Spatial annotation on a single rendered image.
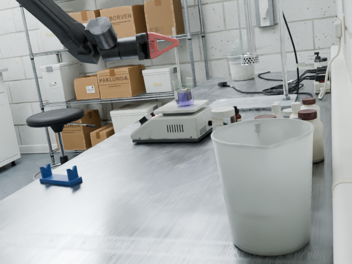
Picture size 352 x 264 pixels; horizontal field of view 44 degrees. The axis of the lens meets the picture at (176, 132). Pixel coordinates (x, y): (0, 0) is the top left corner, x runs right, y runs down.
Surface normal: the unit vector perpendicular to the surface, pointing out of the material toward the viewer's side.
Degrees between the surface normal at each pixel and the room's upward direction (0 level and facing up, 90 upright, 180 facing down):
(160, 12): 91
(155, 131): 90
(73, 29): 86
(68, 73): 93
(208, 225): 0
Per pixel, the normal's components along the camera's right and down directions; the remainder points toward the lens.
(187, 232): -0.13, -0.96
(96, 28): -0.18, -0.45
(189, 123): -0.39, 0.26
